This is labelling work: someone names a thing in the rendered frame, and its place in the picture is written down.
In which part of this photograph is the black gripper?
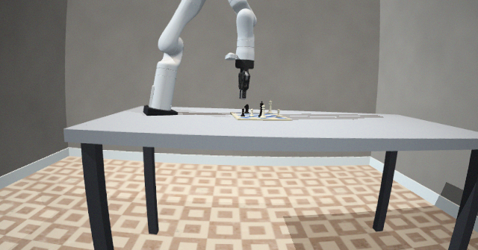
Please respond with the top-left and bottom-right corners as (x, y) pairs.
(235, 60), (254, 100)

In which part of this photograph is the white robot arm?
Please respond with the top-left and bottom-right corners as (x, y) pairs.
(149, 0), (257, 110)

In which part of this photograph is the blue and cream chessboard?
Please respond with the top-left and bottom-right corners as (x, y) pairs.
(230, 112), (291, 121)

